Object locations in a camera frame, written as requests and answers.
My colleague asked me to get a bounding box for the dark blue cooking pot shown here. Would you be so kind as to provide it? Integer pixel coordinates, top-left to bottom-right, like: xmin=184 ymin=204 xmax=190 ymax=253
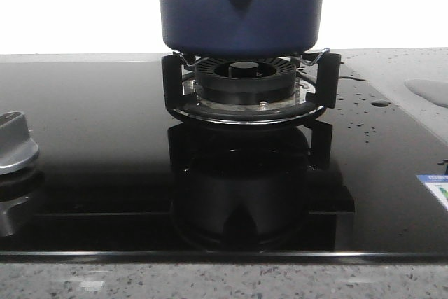
xmin=160 ymin=0 xmax=322 ymax=58

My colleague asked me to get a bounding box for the black pot support grate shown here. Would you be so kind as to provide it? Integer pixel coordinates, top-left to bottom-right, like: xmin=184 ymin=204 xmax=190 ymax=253
xmin=162 ymin=49 xmax=341 ymax=126

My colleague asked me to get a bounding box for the black gas burner head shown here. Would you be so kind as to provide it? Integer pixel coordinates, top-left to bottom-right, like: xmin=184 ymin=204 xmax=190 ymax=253
xmin=195 ymin=58 xmax=297 ymax=105

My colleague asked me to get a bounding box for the black glass cooktop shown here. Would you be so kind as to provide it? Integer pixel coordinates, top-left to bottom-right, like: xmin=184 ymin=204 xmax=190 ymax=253
xmin=1 ymin=60 xmax=447 ymax=263

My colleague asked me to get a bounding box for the silver stove control knob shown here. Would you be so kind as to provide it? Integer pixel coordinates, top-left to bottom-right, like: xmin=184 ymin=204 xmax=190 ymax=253
xmin=1 ymin=111 xmax=39 ymax=175

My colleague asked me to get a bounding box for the blue white energy label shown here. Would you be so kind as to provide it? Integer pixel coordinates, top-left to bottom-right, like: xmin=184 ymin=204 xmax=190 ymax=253
xmin=416 ymin=174 xmax=448 ymax=210

